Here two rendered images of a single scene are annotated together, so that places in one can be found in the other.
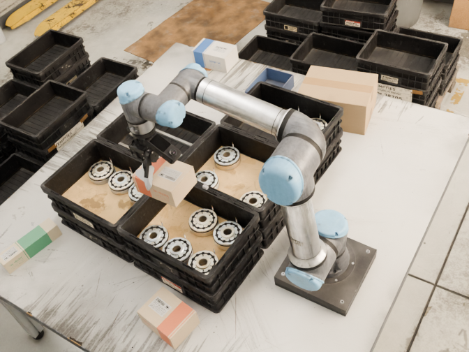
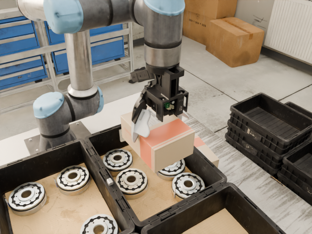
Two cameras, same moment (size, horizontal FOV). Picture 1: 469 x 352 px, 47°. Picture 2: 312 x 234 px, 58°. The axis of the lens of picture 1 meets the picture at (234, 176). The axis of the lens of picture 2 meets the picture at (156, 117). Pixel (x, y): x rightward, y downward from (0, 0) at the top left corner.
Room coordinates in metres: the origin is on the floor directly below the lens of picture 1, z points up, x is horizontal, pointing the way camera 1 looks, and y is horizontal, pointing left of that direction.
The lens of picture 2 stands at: (1.76, 0.38, 1.55)
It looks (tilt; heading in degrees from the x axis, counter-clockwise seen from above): 37 degrees down; 196
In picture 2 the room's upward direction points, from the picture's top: straight up
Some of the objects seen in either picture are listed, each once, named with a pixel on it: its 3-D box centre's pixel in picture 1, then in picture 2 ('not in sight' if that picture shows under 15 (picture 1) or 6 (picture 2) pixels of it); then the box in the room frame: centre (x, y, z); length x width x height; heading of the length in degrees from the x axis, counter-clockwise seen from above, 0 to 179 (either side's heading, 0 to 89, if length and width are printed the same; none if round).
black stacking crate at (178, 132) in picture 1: (159, 141); not in sight; (1.65, 0.28, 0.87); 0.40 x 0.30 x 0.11; 47
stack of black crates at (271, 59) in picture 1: (273, 68); not in sight; (2.82, -0.37, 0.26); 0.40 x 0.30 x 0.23; 51
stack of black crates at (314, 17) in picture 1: (301, 28); not in sight; (3.13, -0.62, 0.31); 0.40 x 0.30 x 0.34; 51
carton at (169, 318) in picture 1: (168, 317); (194, 157); (0.93, 0.30, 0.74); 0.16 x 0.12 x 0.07; 41
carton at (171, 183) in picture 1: (165, 179); (156, 134); (1.23, 0.22, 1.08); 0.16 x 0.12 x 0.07; 51
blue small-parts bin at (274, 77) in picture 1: (269, 88); not in sight; (2.03, -0.24, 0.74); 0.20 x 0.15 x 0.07; 140
